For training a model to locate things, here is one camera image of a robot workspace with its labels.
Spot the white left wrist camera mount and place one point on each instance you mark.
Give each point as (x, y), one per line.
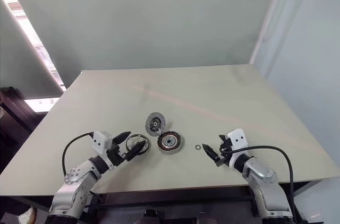
(101, 140)

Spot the white shoe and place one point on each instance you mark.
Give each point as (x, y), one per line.
(26, 214)

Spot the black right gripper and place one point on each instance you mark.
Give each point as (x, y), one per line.
(225, 155)

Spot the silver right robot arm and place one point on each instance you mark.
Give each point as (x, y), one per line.
(260, 176)

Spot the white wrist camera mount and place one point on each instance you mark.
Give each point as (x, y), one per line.
(101, 140)
(237, 137)

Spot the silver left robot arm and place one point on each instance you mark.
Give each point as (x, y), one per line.
(77, 181)

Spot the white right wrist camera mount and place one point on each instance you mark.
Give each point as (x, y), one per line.
(237, 137)

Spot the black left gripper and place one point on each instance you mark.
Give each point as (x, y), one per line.
(115, 156)

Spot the grey disc rotor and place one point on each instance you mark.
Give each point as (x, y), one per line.
(155, 121)

